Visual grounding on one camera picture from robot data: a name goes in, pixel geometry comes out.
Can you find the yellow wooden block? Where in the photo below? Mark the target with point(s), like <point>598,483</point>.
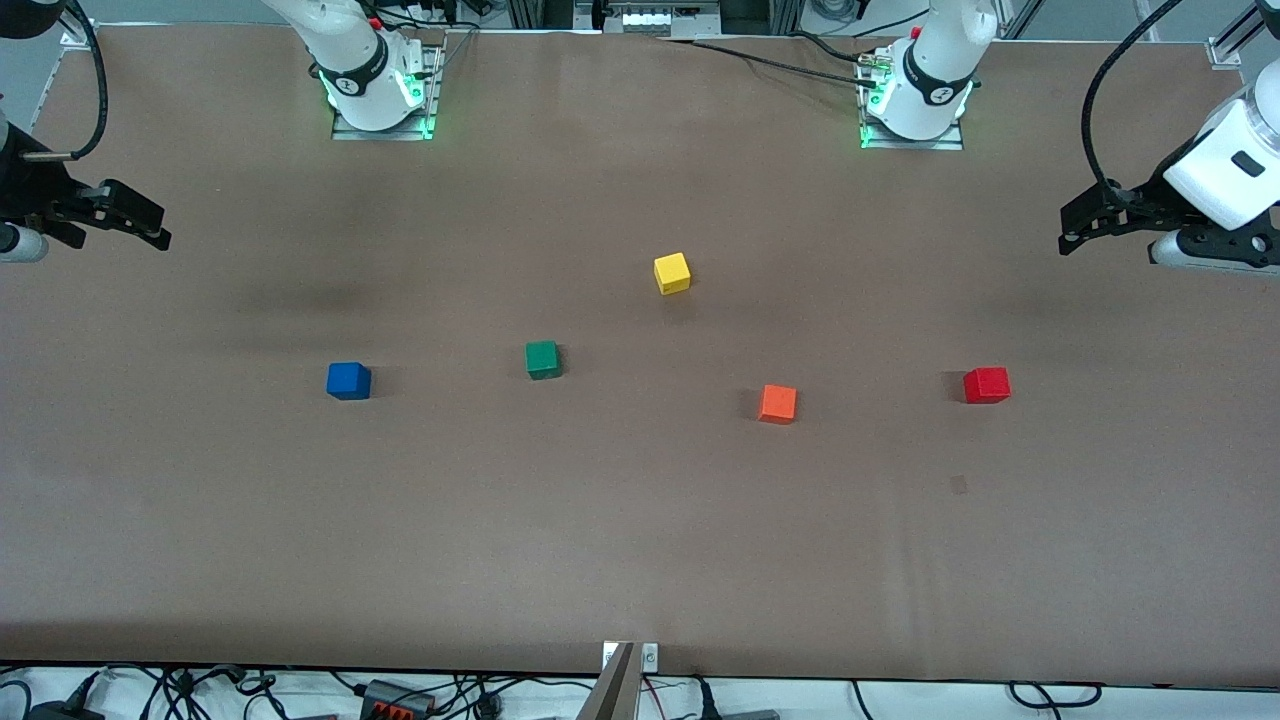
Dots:
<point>672,274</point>

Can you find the black plug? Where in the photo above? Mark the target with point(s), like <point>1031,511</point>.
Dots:
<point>705,700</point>

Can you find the green wooden block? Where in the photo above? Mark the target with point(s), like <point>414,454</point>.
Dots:
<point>542,360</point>

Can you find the blue wooden block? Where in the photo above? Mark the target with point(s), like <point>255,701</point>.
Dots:
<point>348,381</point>

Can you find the orange wooden block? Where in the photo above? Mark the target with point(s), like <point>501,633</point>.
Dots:
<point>777,404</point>

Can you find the black orange connector box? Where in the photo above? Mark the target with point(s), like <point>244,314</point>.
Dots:
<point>395,698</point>

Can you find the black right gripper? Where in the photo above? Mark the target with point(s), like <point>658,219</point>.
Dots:
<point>28,190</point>

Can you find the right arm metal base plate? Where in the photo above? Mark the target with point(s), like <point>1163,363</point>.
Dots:
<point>385,134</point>

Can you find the small white bracket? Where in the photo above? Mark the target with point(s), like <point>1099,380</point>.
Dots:
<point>650,656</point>

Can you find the brown table cover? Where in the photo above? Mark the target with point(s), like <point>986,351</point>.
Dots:
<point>640,520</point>

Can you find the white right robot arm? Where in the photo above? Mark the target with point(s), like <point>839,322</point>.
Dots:
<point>360,70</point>

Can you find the aluminium frame post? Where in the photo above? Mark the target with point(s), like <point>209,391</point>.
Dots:
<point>525,12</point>
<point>788,14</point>

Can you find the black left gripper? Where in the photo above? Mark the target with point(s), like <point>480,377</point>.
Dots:
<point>1143,199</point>

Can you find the white terminal block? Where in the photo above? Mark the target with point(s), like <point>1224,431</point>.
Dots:
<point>655,20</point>

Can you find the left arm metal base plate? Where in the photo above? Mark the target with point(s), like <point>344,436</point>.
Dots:
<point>915,144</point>

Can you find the grey metal camera bar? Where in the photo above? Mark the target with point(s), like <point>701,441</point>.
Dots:
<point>612,690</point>

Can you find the aluminium corner bracket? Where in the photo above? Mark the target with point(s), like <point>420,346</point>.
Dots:
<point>78,38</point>
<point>1225,52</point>

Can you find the black power adapter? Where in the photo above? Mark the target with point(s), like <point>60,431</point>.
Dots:
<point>60,712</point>

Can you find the red wooden block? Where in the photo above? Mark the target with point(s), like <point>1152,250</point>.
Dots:
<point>987,386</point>

